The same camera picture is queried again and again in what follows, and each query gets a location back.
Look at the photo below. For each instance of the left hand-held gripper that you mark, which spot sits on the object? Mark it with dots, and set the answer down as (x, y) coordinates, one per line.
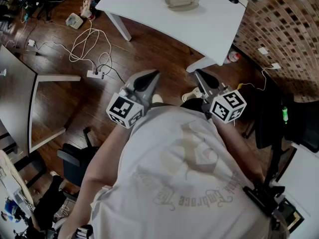
(124, 108)

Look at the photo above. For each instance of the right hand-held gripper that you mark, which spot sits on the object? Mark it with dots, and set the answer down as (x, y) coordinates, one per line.
(228, 106)

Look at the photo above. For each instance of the person's left forearm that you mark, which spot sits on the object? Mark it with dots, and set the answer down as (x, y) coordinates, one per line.
(107, 153)

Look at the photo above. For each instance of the person's right forearm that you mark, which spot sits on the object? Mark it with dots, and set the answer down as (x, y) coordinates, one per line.
(236, 146)

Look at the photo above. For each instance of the person's left shoe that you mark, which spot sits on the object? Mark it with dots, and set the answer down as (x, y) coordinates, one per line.
(157, 99)

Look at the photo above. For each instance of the person's shoe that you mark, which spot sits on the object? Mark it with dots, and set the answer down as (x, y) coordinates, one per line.
(157, 99)
(192, 94)

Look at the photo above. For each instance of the person's black trousers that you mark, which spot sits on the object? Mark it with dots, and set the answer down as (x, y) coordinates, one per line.
(193, 104)

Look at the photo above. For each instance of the person's right shoe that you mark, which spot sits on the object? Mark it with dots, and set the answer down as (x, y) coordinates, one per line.
(192, 94)

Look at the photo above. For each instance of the white power strip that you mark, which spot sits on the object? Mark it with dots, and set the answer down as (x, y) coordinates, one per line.
(95, 74)

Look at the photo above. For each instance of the red cap plastic bottle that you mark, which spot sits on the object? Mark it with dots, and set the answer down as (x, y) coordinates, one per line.
(231, 57)

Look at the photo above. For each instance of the green bottle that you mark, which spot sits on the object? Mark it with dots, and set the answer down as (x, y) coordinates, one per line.
(285, 114)

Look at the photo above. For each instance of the black chair with hanging clothes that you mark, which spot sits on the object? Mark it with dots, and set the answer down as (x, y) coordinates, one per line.
(299, 128)

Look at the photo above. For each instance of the black office chair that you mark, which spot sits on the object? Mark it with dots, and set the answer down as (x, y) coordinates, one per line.
(73, 163)

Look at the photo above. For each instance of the person's white printed shirt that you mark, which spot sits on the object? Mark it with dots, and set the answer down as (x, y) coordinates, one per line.
(174, 170)

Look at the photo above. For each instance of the white table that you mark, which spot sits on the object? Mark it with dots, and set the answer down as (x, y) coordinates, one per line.
(199, 29)

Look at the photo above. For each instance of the white waste bin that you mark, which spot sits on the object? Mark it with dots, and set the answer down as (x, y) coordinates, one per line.
(74, 21)

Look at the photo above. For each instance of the white carton pile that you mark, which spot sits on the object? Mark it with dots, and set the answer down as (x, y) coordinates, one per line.
(86, 10)

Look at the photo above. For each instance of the white charger adapter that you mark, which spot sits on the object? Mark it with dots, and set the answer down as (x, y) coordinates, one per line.
(31, 43)

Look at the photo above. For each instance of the white wall outlet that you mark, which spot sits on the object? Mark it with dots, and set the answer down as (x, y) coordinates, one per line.
(263, 50)
(275, 66)

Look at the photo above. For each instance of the black body-worn mount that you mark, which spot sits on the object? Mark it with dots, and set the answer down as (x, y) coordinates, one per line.
(264, 198)

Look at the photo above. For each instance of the grey desk with white frame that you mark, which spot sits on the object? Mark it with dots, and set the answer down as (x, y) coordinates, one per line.
(15, 91)

